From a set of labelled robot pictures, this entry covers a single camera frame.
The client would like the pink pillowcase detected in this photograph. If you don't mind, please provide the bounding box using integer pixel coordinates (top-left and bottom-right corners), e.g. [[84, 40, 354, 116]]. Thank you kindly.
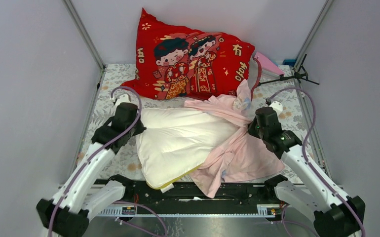
[[184, 80, 285, 198]]

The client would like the white pillow yellow trim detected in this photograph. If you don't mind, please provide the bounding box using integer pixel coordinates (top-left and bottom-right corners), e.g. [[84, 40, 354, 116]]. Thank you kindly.
[[135, 108, 238, 190]]

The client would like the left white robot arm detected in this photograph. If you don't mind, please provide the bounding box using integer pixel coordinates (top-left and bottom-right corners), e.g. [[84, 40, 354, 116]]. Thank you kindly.
[[36, 94, 145, 237]]

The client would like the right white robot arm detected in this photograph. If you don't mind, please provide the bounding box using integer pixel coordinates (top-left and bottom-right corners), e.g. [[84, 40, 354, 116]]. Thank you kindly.
[[248, 100, 365, 237]]

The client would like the red cartoon print pillow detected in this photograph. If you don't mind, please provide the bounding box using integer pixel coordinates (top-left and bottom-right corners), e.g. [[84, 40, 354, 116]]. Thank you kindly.
[[123, 10, 255, 100]]

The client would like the floral bed sheet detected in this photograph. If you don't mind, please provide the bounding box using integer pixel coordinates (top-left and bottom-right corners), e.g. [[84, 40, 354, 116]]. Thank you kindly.
[[76, 63, 315, 185]]

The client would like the pink cloth at back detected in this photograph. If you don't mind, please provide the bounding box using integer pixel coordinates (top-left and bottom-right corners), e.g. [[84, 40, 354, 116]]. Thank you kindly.
[[254, 52, 284, 77]]

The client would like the black tripod stand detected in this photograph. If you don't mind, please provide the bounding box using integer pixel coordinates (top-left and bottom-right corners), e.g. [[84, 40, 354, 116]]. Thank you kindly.
[[258, 54, 320, 86]]

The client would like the blue object at corner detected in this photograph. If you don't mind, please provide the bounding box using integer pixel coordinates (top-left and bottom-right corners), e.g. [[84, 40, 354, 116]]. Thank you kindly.
[[282, 59, 297, 67]]

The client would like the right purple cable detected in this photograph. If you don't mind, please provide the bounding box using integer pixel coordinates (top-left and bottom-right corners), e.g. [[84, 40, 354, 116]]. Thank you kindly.
[[266, 86, 367, 237]]

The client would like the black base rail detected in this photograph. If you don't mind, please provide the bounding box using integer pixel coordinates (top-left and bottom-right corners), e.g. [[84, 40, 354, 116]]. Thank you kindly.
[[110, 175, 280, 215]]

